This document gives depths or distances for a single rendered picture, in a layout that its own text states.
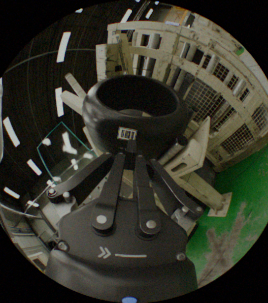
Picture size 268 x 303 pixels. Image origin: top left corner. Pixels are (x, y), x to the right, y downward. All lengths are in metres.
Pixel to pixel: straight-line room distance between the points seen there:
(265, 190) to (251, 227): 0.30
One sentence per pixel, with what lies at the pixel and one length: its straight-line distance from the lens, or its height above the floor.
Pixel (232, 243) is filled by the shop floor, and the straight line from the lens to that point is 1.02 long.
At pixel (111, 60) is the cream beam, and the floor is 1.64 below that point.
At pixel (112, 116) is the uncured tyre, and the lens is 0.35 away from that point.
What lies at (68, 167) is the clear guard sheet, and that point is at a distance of 1.09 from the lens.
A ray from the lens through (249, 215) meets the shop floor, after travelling 1.03.
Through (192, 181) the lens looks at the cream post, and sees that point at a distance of 0.81.
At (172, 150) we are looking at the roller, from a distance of 0.40.
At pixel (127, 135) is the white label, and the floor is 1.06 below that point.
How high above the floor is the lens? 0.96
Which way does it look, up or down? 10 degrees up
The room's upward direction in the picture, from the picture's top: 54 degrees counter-clockwise
